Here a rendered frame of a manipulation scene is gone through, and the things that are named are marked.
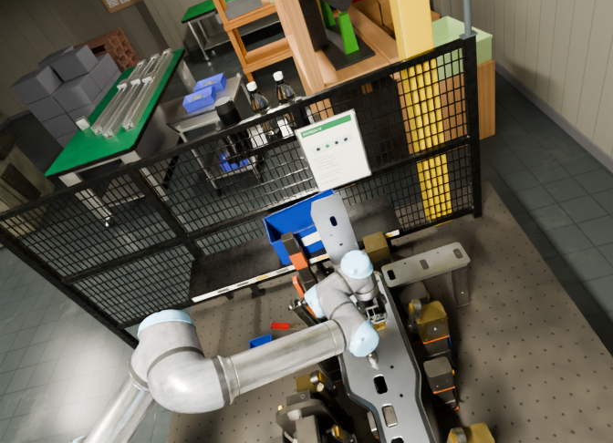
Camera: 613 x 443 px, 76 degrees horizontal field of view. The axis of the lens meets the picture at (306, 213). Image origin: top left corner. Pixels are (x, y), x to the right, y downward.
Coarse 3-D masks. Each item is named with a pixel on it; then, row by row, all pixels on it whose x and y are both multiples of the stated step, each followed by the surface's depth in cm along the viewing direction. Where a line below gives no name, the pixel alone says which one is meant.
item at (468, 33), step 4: (464, 0) 120; (468, 0) 120; (464, 4) 121; (468, 4) 121; (464, 8) 122; (468, 8) 122; (464, 12) 123; (468, 12) 122; (464, 16) 124; (468, 16) 123; (464, 20) 125; (468, 20) 124; (464, 24) 125; (468, 24) 125; (464, 28) 126; (468, 28) 126; (464, 32) 127; (468, 32) 126; (472, 32) 128; (476, 32) 127; (460, 36) 128; (464, 36) 127; (468, 36) 126
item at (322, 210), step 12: (312, 204) 127; (324, 204) 127; (336, 204) 128; (312, 216) 130; (324, 216) 131; (336, 216) 131; (324, 228) 134; (336, 228) 135; (348, 228) 136; (324, 240) 138; (336, 240) 139; (348, 240) 139; (336, 252) 143; (336, 264) 147
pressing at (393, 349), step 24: (384, 288) 135; (384, 336) 122; (360, 360) 119; (384, 360) 117; (408, 360) 114; (360, 384) 114; (408, 384) 110; (408, 408) 105; (384, 432) 103; (408, 432) 101
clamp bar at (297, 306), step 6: (294, 300) 116; (294, 306) 114; (300, 306) 115; (300, 312) 116; (306, 312) 121; (300, 318) 118; (306, 318) 118; (312, 318) 123; (306, 324) 120; (312, 324) 120; (318, 324) 126
